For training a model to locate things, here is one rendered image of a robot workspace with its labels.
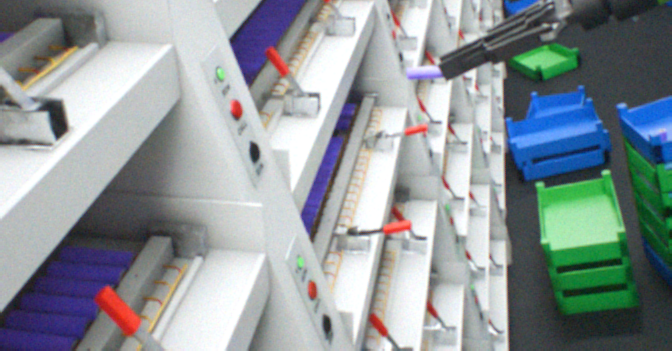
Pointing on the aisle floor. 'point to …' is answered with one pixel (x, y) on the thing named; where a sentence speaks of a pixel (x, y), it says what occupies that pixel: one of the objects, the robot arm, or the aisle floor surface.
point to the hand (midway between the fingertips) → (463, 59)
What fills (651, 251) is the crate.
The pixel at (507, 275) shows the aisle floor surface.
